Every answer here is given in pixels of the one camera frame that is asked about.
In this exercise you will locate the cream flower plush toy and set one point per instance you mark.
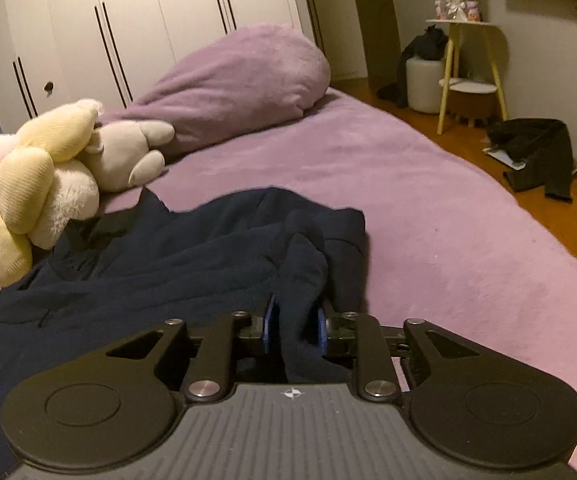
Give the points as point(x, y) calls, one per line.
point(23, 160)

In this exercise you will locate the side table with yellow legs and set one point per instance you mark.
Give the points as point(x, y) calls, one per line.
point(468, 27)

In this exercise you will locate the small pink ornament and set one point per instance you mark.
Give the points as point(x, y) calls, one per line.
point(441, 10)
point(473, 11)

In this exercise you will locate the white cylindrical stool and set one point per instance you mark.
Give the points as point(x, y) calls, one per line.
point(423, 85)

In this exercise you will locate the purple fleece bed blanket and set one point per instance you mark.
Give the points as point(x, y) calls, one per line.
point(418, 220)

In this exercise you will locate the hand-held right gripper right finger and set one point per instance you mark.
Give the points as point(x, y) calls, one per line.
point(320, 330)

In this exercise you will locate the navy zip jacket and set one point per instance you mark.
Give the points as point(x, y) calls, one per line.
point(193, 260)

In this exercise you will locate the white paper on floor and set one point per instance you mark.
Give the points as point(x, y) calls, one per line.
point(511, 160)

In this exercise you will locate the large white plush toy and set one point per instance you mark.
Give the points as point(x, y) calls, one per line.
point(68, 200)

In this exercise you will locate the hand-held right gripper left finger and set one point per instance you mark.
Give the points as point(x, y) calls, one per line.
point(268, 327)

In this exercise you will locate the small grey plush toy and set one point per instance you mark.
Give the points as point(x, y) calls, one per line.
point(118, 155)

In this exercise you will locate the dark clothes on floor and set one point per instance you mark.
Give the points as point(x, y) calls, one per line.
point(538, 155)

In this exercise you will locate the black garment on stool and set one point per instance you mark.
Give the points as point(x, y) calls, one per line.
point(426, 42)

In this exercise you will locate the dark wooden door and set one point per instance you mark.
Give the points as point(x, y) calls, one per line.
point(373, 15)

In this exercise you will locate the purple pillow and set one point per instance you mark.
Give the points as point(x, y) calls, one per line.
point(248, 75)

